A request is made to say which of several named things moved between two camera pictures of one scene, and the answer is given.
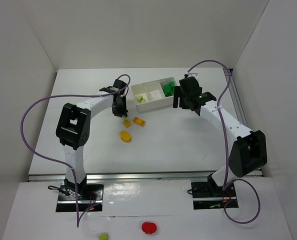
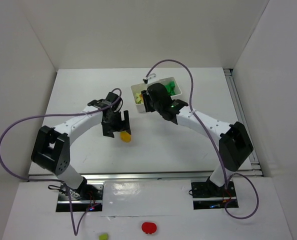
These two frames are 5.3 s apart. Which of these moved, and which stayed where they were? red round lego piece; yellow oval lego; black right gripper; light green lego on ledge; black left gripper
Moved: black right gripper; black left gripper
Stayed: red round lego piece; light green lego on ledge; yellow oval lego
